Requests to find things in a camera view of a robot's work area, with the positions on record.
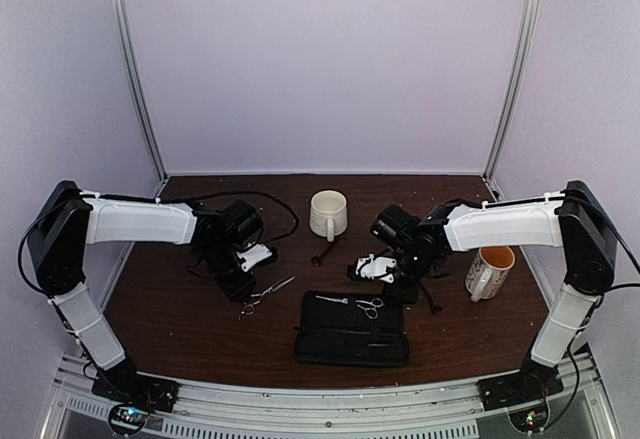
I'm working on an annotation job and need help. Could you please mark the white mug yellow inside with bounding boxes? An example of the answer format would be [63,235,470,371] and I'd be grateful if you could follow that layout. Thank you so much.
[465,246,516,303]

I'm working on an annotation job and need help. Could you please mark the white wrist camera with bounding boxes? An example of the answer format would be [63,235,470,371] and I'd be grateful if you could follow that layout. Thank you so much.
[348,254,397,284]
[236,243,273,272]

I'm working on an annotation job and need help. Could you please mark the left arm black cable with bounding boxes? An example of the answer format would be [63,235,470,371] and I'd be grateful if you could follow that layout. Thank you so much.
[199,191,300,245]

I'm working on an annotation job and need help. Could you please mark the black hair clip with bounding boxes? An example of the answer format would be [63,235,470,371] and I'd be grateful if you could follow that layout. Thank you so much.
[421,284,443,315]
[310,239,339,266]

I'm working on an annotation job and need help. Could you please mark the front aluminium rail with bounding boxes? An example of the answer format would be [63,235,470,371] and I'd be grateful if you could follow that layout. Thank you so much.
[35,352,621,438]

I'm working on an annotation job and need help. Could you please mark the aluminium frame post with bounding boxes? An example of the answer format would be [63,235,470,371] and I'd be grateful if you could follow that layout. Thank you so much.
[483,0,541,183]
[111,0,168,183]

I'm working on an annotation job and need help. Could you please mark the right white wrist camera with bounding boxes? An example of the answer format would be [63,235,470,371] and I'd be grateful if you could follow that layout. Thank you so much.
[348,254,397,284]

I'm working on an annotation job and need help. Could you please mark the black zippered tool case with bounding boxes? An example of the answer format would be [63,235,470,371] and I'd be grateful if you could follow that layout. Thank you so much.
[294,290,410,367]

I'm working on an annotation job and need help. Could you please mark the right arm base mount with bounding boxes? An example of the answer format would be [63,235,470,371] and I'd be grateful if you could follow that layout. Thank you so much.
[477,359,564,411]

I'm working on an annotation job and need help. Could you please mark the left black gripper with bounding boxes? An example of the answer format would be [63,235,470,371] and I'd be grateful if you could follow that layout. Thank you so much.
[199,242,257,302]

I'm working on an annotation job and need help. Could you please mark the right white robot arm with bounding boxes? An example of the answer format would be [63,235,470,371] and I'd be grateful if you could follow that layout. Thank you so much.
[348,180,617,401]

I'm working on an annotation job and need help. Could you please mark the left aluminium frame post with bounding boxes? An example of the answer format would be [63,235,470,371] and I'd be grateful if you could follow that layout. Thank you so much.
[111,0,168,183]

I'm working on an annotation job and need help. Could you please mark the white ribbed mug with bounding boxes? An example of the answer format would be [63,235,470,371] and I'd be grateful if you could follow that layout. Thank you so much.
[309,190,348,242]

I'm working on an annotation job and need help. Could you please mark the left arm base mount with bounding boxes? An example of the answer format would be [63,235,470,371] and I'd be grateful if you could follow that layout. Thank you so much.
[91,357,179,413]

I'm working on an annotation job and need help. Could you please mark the silver straight hair scissors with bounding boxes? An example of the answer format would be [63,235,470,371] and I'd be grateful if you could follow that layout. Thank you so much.
[238,276,295,320]

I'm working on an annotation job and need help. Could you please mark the right aluminium frame post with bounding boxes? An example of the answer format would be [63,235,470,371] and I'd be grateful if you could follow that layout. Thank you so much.
[483,0,541,183]

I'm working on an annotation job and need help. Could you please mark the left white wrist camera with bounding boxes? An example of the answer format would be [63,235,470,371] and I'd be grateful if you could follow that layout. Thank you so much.
[236,243,273,272]

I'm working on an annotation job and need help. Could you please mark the silver thinning scissors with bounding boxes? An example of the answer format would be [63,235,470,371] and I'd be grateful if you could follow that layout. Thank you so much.
[315,295,384,320]

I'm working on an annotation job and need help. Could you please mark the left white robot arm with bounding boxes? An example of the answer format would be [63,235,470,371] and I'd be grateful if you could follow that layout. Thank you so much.
[25,180,278,403]

